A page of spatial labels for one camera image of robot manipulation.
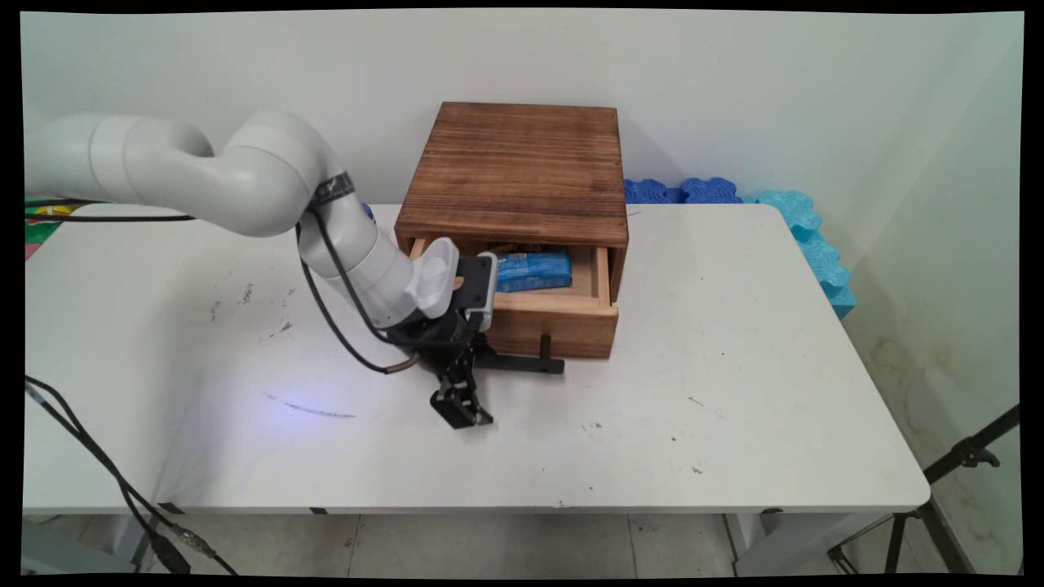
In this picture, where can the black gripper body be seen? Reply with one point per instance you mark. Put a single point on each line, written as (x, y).
(436, 338)

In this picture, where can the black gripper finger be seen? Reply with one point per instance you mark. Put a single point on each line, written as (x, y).
(484, 355)
(461, 403)

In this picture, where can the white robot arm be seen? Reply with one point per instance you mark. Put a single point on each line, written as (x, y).
(245, 175)

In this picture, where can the blue snack packet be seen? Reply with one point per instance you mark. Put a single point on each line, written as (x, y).
(534, 271)

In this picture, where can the brown wooden drawer cabinet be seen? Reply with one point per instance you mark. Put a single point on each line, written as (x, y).
(518, 167)

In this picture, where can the dark blue foam mat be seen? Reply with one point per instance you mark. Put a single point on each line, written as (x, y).
(677, 192)

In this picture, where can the grey table leg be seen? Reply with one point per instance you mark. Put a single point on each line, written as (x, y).
(746, 542)
(143, 546)

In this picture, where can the light blue foam mat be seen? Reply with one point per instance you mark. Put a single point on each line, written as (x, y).
(820, 253)

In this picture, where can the red yellow snack bag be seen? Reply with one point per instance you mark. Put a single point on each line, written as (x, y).
(50, 210)

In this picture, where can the green foam mat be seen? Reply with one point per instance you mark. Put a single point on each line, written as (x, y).
(37, 232)

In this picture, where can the black tripod stand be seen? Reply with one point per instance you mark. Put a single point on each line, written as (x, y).
(938, 473)

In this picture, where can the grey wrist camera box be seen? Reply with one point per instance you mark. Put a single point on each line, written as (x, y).
(481, 285)

